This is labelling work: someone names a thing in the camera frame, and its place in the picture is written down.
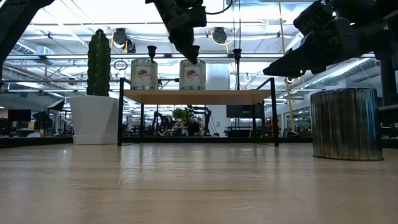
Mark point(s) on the white plant pot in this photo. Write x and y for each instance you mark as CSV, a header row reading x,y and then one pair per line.
x,y
94,119

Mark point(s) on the dark background screen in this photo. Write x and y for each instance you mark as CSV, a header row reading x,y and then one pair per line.
x,y
244,111

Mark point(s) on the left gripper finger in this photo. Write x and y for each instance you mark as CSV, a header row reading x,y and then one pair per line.
x,y
185,40

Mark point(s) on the green background plant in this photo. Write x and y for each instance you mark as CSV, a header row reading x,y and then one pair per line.
x,y
179,113

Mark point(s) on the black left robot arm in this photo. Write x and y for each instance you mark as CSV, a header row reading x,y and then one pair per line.
x,y
12,18

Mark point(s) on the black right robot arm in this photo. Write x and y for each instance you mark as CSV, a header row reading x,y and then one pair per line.
x,y
385,31

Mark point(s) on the person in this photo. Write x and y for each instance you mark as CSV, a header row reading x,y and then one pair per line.
x,y
190,126

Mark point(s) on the wooden shelf with black legs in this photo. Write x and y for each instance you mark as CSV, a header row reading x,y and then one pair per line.
x,y
197,97

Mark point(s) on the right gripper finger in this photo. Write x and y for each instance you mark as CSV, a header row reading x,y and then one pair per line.
x,y
295,62

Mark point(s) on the ribbed glass candle jar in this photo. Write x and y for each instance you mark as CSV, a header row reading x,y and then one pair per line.
x,y
144,75
192,76
346,124

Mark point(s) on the green cactus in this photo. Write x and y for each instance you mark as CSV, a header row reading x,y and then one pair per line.
x,y
99,62

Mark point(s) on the black softbox light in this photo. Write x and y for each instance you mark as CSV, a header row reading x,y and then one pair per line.
x,y
56,105

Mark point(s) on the black aluminium table frame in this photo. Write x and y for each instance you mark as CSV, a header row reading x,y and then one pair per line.
x,y
31,141

